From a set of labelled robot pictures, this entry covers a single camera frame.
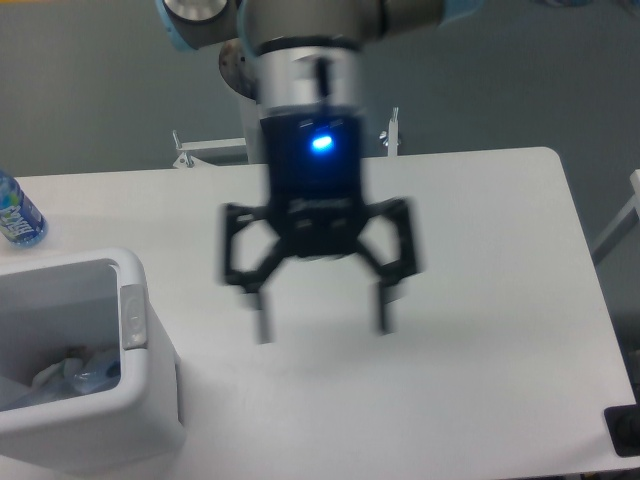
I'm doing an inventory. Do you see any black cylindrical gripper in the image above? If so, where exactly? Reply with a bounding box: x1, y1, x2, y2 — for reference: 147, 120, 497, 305
221, 39, 420, 344

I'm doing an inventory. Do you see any clear Ganten water bottle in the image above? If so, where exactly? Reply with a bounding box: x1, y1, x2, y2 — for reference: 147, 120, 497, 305
2, 348, 121, 410

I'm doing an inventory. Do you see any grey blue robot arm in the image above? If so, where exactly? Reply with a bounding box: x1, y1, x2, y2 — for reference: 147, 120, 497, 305
156, 1, 481, 343

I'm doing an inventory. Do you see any white plastic trash can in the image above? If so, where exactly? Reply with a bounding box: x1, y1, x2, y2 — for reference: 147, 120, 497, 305
1, 248, 186, 474

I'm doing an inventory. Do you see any crumpled paper trash in bin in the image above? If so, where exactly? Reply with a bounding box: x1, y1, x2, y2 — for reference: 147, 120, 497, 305
31, 358, 82, 390

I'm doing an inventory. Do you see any blue labelled water bottle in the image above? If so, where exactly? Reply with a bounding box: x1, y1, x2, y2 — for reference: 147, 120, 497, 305
1, 171, 48, 248

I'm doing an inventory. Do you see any black device at table corner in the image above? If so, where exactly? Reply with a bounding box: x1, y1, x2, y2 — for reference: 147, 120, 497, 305
604, 404, 639, 458

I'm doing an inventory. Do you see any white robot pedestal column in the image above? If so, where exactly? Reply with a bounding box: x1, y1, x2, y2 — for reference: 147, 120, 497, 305
218, 38, 265, 164

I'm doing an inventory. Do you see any white frame at right edge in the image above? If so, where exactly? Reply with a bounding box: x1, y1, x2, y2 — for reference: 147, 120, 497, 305
590, 169, 639, 265

